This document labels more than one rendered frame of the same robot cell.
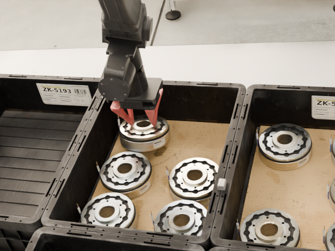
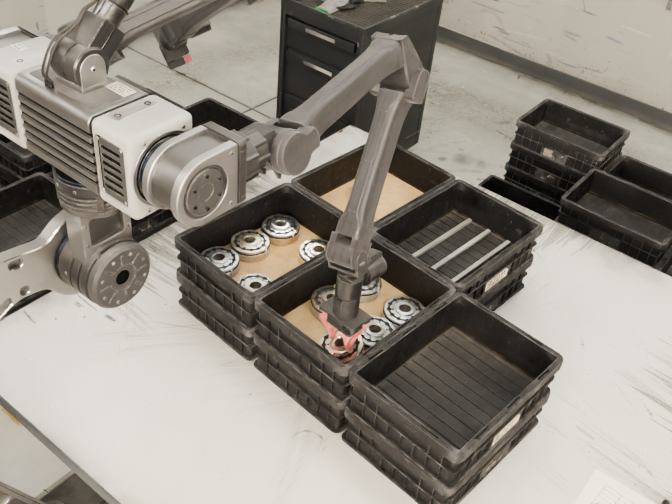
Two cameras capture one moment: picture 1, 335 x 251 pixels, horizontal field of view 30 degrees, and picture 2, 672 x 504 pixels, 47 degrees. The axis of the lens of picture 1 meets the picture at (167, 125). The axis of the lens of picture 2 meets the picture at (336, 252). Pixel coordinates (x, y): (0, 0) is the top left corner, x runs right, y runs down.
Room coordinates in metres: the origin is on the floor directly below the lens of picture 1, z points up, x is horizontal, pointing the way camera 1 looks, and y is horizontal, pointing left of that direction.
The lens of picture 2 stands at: (2.18, 0.39, 2.15)
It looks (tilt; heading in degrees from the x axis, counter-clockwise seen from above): 39 degrees down; 197
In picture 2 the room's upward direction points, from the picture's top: 6 degrees clockwise
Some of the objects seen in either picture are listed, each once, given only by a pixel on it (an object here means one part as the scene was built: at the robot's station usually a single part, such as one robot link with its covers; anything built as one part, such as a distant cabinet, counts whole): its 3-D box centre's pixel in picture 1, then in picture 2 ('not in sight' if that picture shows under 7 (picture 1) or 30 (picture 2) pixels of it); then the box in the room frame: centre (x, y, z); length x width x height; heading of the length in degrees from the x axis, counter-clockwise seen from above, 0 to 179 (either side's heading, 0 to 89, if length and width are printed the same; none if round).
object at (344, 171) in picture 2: not in sight; (372, 197); (0.36, -0.09, 0.87); 0.40 x 0.30 x 0.11; 158
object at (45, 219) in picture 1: (152, 153); (357, 297); (0.84, 0.04, 0.92); 0.40 x 0.30 x 0.02; 158
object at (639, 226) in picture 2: not in sight; (608, 251); (-0.44, 0.66, 0.37); 0.40 x 0.30 x 0.45; 72
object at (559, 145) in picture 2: not in sight; (559, 170); (-0.94, 0.40, 0.37); 0.40 x 0.30 x 0.45; 73
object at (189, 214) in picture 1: (181, 220); not in sight; (0.71, 0.01, 0.86); 0.05 x 0.05 x 0.01
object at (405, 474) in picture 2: not in sight; (445, 415); (0.96, 0.32, 0.76); 0.40 x 0.30 x 0.12; 158
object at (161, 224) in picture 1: (182, 222); (361, 280); (0.71, 0.01, 0.86); 0.10 x 0.10 x 0.01
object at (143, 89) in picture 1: (131, 80); (346, 304); (0.96, 0.05, 1.00); 0.10 x 0.07 x 0.07; 68
